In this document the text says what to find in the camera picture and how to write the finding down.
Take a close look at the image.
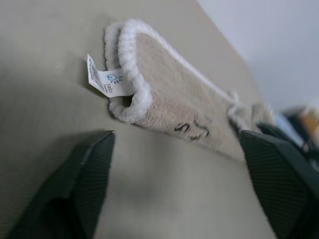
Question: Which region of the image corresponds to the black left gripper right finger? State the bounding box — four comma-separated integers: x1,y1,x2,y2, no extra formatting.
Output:
239,128,319,239

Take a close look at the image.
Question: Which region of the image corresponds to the beige fluffy slipper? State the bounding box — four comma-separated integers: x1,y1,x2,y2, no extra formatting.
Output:
87,18,277,163

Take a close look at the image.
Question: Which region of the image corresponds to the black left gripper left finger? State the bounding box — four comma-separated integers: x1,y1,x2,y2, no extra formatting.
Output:
5,129,116,239

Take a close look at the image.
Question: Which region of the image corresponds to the blurred dark object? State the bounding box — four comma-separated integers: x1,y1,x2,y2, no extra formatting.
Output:
258,106,319,175

